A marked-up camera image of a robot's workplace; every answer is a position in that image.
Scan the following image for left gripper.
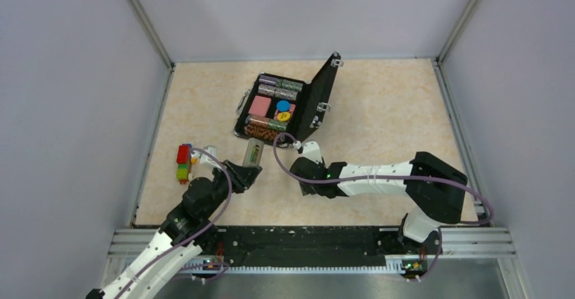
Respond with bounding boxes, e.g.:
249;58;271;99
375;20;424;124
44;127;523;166
201;159;262;218

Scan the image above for white remote control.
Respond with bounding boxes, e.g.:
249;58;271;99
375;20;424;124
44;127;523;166
242;138;264;167

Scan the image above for green battery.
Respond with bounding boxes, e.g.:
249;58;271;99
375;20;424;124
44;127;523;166
249;146;260;165

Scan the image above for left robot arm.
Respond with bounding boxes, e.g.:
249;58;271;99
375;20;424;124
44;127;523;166
87;160;262;298

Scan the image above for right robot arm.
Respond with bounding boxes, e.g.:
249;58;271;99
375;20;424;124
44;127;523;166
290;151;468;254

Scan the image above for orange black chip stack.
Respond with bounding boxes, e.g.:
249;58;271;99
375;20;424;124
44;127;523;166
244;125;281;144

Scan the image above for yellow big blind chip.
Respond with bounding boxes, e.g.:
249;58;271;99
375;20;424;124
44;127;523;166
276;112;292;122

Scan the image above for red poker chip stack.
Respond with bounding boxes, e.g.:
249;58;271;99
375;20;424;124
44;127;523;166
246;115;288;132

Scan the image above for green toy brick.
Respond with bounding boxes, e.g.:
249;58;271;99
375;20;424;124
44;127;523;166
176;163;193;184

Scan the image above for black poker chip case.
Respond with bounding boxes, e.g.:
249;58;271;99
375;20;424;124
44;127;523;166
233;52;343;140

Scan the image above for blue dealer chip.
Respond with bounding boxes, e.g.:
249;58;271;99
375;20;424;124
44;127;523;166
276;100;291;113

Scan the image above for red toy brick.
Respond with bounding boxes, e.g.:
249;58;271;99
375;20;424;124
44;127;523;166
176;144;191;165

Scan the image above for red playing card deck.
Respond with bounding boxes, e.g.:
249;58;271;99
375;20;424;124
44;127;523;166
248;96;271;117

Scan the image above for blue tan chip stack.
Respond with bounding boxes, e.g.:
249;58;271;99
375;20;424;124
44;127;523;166
258;84;298;101

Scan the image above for green poker chip stack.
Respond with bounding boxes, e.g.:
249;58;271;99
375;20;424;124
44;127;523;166
281;79;303;92

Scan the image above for purple poker chip stack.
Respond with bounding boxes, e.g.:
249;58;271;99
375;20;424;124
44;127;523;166
258;75;282;87

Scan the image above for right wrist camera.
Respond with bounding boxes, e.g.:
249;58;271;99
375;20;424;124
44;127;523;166
294;140;324;164

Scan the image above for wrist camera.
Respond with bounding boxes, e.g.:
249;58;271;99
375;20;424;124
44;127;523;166
294;140;324;164
190;145;220;169

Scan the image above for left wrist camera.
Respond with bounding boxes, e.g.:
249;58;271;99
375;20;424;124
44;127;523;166
190;145;220;169

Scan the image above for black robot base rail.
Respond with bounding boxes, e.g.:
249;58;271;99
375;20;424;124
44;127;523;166
108;226;519;283

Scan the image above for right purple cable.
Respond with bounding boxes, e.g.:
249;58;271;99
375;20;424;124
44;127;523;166
273;132;495;281

